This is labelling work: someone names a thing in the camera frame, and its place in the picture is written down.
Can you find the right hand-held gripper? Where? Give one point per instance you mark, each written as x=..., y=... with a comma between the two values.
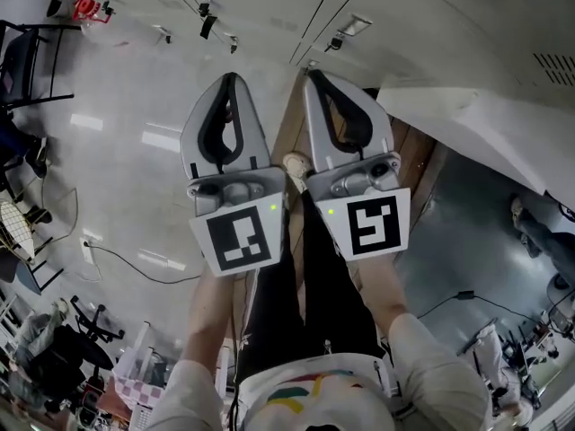
x=373, y=227

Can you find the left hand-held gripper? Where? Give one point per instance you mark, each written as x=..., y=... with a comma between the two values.
x=238, y=236

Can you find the grey metal lockers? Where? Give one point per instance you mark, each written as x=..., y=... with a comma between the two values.
x=404, y=25

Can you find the person's left forearm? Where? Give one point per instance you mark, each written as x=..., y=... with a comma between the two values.
x=211, y=321

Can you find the person's right forearm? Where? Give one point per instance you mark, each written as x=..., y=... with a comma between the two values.
x=382, y=290

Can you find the person's beige shoe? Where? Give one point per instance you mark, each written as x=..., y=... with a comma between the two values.
x=296, y=166

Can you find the wooden floor platform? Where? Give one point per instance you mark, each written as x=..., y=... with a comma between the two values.
x=418, y=164

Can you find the person's black trousers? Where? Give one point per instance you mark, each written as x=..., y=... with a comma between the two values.
x=323, y=294

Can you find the white power strip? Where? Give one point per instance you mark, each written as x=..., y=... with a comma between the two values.
x=87, y=249

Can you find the red and white plastic bag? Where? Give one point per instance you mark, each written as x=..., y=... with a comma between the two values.
x=87, y=8

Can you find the black folding chair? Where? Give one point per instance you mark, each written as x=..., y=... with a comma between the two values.
x=31, y=61

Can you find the yellow grid fan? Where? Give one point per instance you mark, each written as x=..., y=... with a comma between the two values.
x=15, y=231

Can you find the blue chair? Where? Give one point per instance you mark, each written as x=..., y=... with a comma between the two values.
x=27, y=276

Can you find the black office chair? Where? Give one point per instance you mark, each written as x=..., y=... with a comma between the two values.
x=81, y=353

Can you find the pink checkered cloth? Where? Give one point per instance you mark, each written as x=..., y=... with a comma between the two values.
x=139, y=391

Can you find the person's white printed t-shirt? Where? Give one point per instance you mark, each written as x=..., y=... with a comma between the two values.
x=323, y=398

